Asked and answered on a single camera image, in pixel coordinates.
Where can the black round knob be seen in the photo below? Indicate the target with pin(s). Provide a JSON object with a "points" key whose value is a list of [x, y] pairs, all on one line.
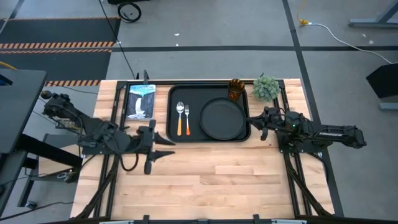
{"points": [[45, 94]]}

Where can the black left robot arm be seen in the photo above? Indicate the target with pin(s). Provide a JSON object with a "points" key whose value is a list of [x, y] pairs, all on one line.
{"points": [[93, 127]]}

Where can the waterfall picture book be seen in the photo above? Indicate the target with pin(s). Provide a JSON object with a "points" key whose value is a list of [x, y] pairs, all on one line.
{"points": [[141, 102]]}

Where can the black hazard-striped floor mat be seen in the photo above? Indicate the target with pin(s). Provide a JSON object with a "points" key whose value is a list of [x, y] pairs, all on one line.
{"points": [[62, 31], [56, 67]]}

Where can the black round plate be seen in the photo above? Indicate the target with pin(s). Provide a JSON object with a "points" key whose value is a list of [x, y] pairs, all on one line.
{"points": [[222, 118]]}

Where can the grey table foot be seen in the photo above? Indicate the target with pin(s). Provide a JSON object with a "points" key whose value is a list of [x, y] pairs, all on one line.
{"points": [[367, 22], [388, 106]]}

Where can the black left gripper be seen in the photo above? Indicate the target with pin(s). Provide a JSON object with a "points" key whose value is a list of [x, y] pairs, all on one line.
{"points": [[150, 140]]}

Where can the amber patterned cup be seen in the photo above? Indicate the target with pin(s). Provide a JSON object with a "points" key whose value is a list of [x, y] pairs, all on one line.
{"points": [[236, 88]]}

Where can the black box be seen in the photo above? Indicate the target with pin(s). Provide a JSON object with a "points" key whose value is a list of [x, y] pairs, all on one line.
{"points": [[384, 81]]}

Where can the green potted plant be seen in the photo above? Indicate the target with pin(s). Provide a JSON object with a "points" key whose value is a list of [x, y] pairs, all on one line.
{"points": [[266, 88]]}

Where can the white bracket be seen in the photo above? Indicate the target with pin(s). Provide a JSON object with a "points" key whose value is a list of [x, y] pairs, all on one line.
{"points": [[289, 222], [116, 222]]}

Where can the black desk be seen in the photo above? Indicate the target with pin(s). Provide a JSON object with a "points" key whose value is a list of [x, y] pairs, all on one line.
{"points": [[18, 105]]}

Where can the small metal clamp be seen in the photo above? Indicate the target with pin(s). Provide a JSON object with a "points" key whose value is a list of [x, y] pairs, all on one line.
{"points": [[63, 175]]}

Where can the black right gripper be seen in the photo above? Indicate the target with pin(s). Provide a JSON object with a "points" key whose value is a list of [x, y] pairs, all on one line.
{"points": [[273, 121]]}

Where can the black rectangular tray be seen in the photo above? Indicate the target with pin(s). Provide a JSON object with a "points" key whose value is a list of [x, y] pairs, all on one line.
{"points": [[192, 93]]}

